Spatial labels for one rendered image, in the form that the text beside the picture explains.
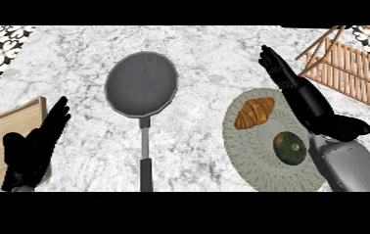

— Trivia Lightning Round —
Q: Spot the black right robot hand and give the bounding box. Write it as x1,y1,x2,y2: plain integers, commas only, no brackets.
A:
258,44,370,143

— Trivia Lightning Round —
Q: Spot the pale wooden cutting board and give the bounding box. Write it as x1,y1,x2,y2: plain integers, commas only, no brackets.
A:
0,96,53,184

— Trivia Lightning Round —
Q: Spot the copper wire tiered shelf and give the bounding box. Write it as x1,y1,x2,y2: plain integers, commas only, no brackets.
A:
294,25,370,106

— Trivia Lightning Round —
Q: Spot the dark green squash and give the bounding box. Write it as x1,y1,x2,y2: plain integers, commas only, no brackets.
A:
271,131,308,166

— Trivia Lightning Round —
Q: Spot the brown croissant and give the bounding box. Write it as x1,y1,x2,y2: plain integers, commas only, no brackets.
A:
233,97,275,130

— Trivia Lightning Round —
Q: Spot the dark grey frying pan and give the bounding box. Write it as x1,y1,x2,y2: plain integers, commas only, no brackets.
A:
104,51,181,193

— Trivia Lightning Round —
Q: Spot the round grey-green woven placemat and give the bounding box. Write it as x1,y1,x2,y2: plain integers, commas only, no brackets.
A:
221,87,328,193

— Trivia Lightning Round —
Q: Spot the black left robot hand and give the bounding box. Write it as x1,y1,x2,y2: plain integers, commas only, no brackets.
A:
0,96,72,192

